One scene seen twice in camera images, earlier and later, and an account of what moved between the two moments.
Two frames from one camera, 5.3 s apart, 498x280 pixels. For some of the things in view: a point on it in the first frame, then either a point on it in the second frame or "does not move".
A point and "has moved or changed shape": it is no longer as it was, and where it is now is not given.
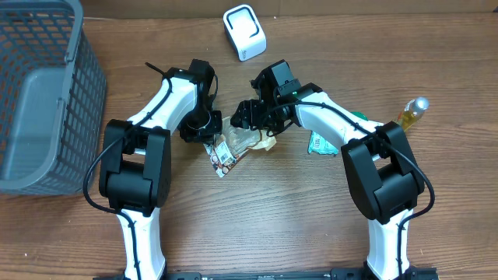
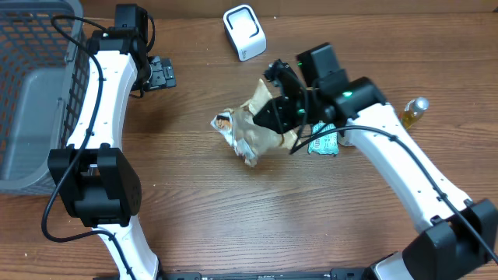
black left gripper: (205, 135) → (162, 74)
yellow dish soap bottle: (414, 109) does not move
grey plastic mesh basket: (53, 98) does not move
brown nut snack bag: (233, 143) has moved or changed shape
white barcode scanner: (245, 32) does not move
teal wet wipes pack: (317, 144) does not move
